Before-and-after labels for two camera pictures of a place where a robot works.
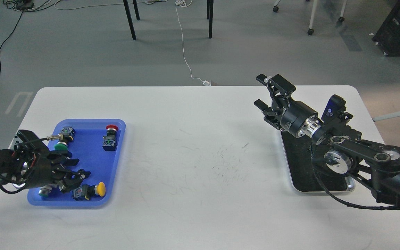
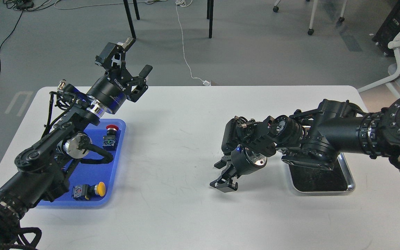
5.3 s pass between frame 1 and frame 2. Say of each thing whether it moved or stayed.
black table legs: stayed
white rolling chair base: stayed
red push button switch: stayed
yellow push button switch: stayed
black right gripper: moved
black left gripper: moved
